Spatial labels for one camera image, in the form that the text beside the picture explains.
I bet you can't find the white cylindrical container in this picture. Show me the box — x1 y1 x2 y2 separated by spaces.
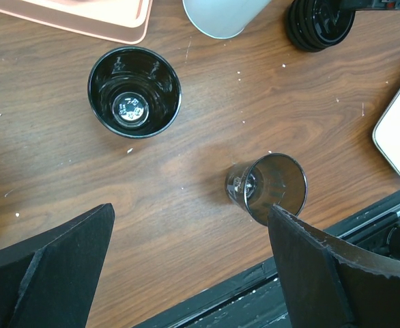
182 0 270 40

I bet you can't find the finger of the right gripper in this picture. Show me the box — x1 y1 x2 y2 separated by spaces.
339 0 400 11

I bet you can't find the pink plastic tray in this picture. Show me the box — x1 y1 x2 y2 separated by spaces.
0 1 153 44

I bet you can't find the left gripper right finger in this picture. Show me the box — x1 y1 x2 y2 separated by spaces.
268 205 400 327

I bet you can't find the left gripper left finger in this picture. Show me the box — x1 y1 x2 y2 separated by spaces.
0 203 115 327

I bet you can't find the black plastic cup stack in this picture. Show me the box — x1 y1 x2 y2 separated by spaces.
87 46 182 139

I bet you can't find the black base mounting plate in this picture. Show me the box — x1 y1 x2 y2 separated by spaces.
143 191 400 327

